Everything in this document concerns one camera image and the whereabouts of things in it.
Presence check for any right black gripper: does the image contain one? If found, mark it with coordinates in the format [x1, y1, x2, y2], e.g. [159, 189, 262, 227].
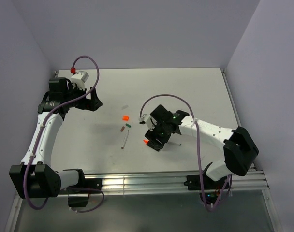
[145, 120, 171, 149]

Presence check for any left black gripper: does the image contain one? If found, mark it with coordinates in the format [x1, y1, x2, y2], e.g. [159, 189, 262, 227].
[63, 83, 102, 111]

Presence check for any orange highlighter cap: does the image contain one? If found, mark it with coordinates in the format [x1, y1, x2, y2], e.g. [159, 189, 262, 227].
[122, 116, 129, 121]

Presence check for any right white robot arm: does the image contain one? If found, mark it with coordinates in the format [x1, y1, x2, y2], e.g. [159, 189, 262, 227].
[143, 109, 259, 189]

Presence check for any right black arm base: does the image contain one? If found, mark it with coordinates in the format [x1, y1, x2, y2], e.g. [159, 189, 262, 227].
[183, 174, 227, 204]

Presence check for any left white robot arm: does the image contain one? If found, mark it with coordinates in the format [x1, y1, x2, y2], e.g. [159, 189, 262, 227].
[9, 72, 102, 199]

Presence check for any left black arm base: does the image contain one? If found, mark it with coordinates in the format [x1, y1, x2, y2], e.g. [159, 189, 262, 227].
[58, 178, 104, 213]

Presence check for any white green-tip pen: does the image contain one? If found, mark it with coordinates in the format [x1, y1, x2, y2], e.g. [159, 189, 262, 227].
[168, 142, 181, 146]

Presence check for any white brown-tip pen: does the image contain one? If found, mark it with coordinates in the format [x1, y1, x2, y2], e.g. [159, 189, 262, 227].
[121, 130, 129, 149]

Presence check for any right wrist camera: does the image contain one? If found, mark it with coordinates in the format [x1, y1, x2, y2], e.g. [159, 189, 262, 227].
[139, 114, 157, 131]

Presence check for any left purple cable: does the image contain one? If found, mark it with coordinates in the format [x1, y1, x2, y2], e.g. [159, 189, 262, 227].
[22, 55, 105, 213]

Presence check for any aluminium rail frame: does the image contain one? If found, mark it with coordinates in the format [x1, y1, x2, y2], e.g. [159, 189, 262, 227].
[6, 68, 283, 232]

